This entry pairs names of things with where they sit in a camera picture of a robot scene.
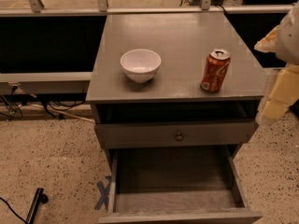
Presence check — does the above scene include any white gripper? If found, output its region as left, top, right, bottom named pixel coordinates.
left=254, top=4, right=299, bottom=126

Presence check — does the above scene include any red coke can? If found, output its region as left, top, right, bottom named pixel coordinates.
left=201, top=49, right=231, bottom=92

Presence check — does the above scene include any closed grey top drawer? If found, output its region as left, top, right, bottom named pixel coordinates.
left=95, top=119, right=257, bottom=149

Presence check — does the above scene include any round metal drawer knob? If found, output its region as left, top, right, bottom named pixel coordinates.
left=176, top=133, right=184, bottom=142

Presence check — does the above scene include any grey wooden drawer cabinet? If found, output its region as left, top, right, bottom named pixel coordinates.
left=85, top=12, right=269, bottom=224

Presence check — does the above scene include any open grey middle drawer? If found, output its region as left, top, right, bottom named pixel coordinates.
left=99, top=146, right=263, bottom=224

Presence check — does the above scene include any white ceramic bowl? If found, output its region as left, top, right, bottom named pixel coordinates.
left=120, top=49, right=162, bottom=83

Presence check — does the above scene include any blue tape cross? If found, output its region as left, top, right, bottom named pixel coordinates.
left=94, top=175, right=112, bottom=210

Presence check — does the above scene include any black bar on floor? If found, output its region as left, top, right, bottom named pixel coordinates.
left=25, top=188, right=49, bottom=224

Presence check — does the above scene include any bundle of black cables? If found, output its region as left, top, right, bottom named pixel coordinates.
left=0, top=84, right=87, bottom=121

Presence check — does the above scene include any black floor cable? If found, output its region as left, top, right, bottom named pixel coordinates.
left=0, top=196, right=27, bottom=224

